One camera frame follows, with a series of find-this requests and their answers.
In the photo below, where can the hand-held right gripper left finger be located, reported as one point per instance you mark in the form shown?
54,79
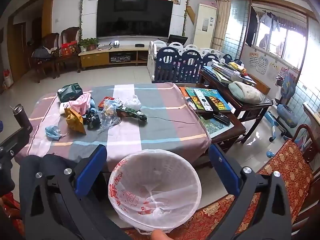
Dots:
91,170

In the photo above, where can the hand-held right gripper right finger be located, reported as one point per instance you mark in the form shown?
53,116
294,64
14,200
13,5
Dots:
223,170

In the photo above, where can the blue face mask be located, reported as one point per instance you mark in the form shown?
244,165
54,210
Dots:
52,132

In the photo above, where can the dark wrapper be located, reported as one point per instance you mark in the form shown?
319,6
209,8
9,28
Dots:
92,120

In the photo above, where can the yellow paper wrapper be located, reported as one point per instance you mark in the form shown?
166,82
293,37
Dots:
75,121

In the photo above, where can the clear plastic packaging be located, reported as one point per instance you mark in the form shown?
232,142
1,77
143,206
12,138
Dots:
110,120

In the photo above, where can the white-lined trash bin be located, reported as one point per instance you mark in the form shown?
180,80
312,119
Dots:
155,180

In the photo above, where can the pink plastic bag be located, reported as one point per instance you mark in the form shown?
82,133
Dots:
81,105

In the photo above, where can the red cardboard box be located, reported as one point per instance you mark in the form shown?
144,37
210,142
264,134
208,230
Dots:
103,103

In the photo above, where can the green snack packet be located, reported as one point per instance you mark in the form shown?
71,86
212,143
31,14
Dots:
132,113

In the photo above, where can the white plastic bag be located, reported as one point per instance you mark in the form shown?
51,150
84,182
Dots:
132,103

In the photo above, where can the person's right hand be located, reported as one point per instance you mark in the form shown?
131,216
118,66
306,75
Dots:
160,235

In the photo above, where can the black thermos bottle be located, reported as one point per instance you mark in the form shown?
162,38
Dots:
21,122

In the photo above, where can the glass-top coffee table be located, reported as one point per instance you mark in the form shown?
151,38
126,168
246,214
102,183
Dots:
222,132

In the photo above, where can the black remote control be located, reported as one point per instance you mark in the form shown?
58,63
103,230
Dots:
221,118

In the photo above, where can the red white shopping bag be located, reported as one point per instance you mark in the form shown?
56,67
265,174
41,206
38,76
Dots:
7,78

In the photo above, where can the colourful picture book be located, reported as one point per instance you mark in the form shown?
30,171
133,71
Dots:
220,103

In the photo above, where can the dark wooden side table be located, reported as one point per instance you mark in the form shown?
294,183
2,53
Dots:
252,110

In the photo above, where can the white remote control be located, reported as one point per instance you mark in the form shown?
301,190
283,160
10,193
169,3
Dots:
203,100

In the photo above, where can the striped tablecloth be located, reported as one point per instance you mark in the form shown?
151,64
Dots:
160,130

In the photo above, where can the green tissue box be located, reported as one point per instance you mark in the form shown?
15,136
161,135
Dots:
70,93

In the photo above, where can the grey cushion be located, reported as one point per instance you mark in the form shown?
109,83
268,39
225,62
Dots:
246,92

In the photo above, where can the blue child chair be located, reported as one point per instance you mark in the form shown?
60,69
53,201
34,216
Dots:
287,115

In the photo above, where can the orange book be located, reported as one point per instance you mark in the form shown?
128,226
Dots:
185,92

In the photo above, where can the stack of books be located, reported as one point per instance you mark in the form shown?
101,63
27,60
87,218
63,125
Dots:
225,73

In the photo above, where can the dark bag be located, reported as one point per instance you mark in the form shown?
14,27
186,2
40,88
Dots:
42,53

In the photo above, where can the dark wooden armchair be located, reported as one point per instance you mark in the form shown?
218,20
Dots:
48,42
70,33

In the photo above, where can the wooden television cabinet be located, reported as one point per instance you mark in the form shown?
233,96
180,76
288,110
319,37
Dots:
95,58

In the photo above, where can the navy white playpen fence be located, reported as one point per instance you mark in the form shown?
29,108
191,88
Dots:
185,65

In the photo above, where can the red gift box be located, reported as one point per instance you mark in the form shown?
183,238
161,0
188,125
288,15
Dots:
69,48

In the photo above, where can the black audio device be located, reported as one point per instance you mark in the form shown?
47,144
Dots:
120,58

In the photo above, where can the potted plant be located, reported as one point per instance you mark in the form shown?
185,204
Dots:
88,43

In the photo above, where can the small desk clock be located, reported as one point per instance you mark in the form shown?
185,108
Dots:
116,44

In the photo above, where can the black set-top box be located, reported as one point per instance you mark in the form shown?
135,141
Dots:
139,45

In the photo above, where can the black monitor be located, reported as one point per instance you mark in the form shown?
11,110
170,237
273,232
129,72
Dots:
178,40

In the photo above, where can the window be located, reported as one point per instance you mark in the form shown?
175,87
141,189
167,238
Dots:
290,42

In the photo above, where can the white standing air conditioner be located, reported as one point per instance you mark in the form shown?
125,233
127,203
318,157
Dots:
203,27

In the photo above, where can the dark hanging garment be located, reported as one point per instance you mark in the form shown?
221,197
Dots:
251,27

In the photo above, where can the beige curtain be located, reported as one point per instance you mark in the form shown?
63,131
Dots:
222,17

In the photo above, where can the green vine garland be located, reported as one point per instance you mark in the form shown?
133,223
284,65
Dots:
186,7
81,7

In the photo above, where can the hanging shirts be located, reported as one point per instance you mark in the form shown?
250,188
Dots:
270,20

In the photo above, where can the large black television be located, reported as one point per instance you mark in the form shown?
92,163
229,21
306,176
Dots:
135,17

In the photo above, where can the wall calendar poster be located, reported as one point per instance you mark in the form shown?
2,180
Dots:
273,71
253,60
262,65

